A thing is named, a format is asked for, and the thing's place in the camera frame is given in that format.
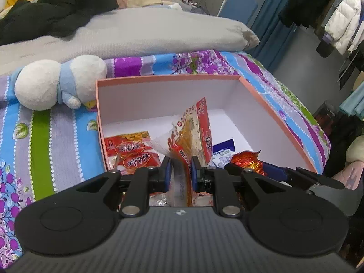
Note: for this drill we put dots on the blue curtain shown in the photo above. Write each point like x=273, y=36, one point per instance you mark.
x=273, y=35

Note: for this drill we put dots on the red label snack packets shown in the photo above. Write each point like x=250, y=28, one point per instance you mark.
x=128, y=152

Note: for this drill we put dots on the black clothing pile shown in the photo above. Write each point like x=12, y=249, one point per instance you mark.
x=59, y=18

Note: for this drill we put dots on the red snack packet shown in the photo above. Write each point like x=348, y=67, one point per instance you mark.
x=191, y=136

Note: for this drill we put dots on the white puffer jacket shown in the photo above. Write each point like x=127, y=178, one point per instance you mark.
x=344, y=29

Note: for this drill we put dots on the red orange foil packet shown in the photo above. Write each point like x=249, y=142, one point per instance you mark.
x=249, y=159

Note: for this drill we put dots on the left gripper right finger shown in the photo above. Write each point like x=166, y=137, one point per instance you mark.
x=285, y=219

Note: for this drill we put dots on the grey duvet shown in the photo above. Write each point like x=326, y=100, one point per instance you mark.
x=134, y=32

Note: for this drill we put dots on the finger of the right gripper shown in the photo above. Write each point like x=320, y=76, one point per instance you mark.
x=274, y=172

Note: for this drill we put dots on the colourful floral bedsheet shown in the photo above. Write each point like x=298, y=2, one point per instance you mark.
x=48, y=151

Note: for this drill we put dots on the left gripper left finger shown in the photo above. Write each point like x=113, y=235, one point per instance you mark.
x=85, y=215

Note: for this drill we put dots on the blue snack packet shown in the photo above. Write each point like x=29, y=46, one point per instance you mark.
x=222, y=153

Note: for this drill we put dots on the white blue plush toy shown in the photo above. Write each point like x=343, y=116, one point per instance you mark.
x=42, y=84

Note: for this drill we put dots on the pink cardboard box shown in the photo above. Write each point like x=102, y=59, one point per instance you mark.
x=213, y=108

